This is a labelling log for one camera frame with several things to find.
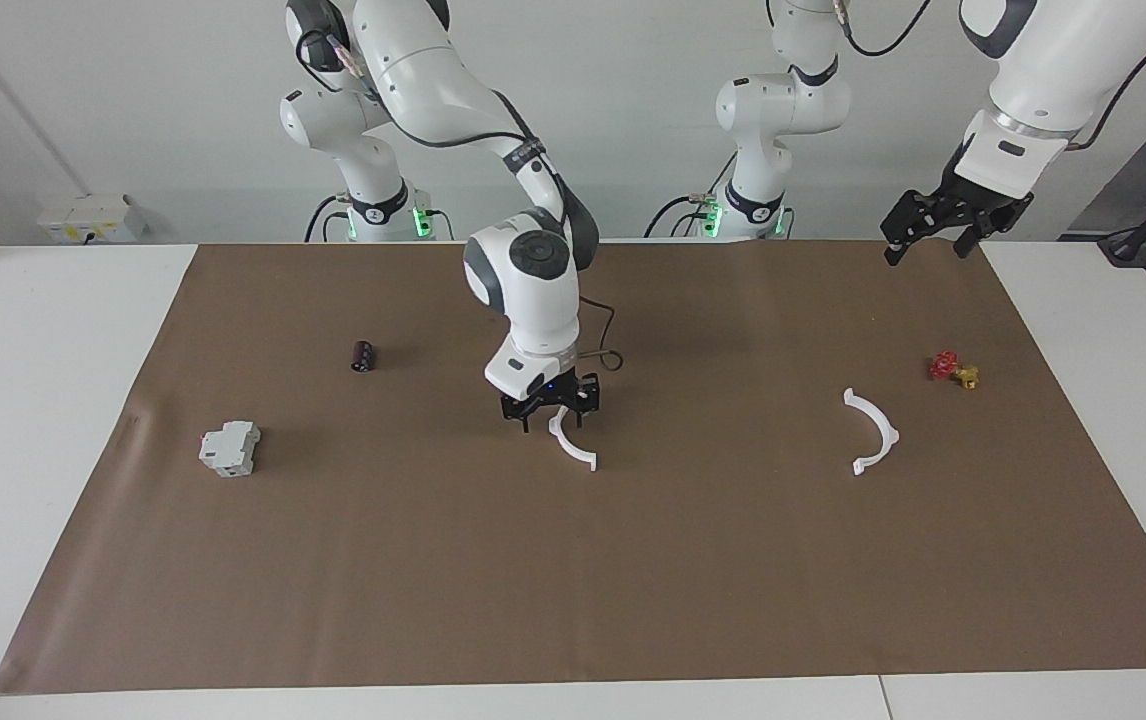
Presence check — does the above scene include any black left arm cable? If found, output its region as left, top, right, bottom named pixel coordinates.
left=833, top=0, right=1146, bottom=153

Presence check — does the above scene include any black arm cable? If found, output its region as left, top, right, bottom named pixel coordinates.
left=833, top=0, right=1146, bottom=153
left=295, top=28, right=626, bottom=373

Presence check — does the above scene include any brown paper table mat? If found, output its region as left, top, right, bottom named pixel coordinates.
left=0, top=238, right=1146, bottom=695

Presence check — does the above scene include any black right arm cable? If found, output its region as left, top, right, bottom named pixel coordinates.
left=295, top=28, right=626, bottom=373

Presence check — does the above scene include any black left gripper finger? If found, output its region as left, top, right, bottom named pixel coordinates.
left=955, top=206, right=1019, bottom=259
left=881, top=190, right=954, bottom=266

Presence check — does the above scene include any white half-ring pipe clamp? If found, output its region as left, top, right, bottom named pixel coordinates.
left=548, top=405, right=598, bottom=472
left=843, top=388, right=900, bottom=476

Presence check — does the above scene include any white circuit breaker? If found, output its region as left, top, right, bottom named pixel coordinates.
left=198, top=420, right=261, bottom=478

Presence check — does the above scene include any white wall socket box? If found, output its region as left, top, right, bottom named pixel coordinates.
left=38, top=195, right=149, bottom=244

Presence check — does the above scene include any brass valve red handwheel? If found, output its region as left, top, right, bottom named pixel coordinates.
left=928, top=350, right=981, bottom=390

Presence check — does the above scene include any black base cable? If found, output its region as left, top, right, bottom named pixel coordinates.
left=645, top=193, right=714, bottom=239
left=305, top=195, right=346, bottom=243

